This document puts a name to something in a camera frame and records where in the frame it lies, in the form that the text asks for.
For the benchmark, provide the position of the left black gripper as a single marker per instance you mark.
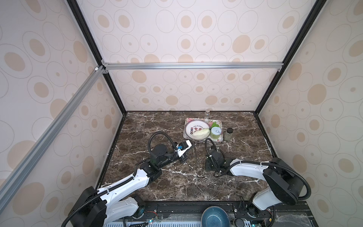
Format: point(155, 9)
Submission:
point(182, 158)

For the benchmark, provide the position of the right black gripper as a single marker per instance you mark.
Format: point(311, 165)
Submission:
point(210, 166)

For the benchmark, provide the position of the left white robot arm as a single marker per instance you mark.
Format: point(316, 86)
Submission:
point(96, 208)

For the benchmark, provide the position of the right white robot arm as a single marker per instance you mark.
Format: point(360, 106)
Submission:
point(284, 184)

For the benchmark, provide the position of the green herb spice jar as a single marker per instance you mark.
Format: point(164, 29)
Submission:
point(228, 134)

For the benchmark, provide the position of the green labelled tin can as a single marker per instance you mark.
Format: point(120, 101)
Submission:
point(215, 133)

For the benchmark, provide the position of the white round plate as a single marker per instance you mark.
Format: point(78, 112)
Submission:
point(192, 126)

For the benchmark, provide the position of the pale napa cabbage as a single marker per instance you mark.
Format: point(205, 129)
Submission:
point(201, 134)

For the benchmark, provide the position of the green plastic leaf vegetable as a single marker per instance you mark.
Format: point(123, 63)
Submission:
point(215, 124)

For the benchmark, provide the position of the floral rectangular tray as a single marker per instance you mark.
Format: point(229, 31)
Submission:
point(209, 122)

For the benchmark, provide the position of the clear glass shaker bottle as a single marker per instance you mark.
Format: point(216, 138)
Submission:
point(207, 114)

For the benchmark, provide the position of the blue ceramic bowl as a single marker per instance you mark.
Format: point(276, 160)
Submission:
point(215, 217)

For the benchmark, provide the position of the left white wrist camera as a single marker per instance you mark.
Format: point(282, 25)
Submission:
point(183, 147)

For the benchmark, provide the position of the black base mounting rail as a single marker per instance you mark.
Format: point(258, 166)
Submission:
point(165, 209)

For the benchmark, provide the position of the horizontal aluminium frame rail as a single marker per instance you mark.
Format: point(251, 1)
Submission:
point(194, 65)

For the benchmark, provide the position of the black vertical left corner post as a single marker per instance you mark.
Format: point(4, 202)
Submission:
point(76, 11)

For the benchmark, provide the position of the black vertical corner post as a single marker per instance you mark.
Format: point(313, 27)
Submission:
point(76, 11)
point(306, 27)

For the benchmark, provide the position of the side aluminium frame rail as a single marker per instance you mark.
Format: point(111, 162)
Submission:
point(28, 163)

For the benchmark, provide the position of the black vertical right corner post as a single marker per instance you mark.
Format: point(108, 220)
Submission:
point(306, 27)

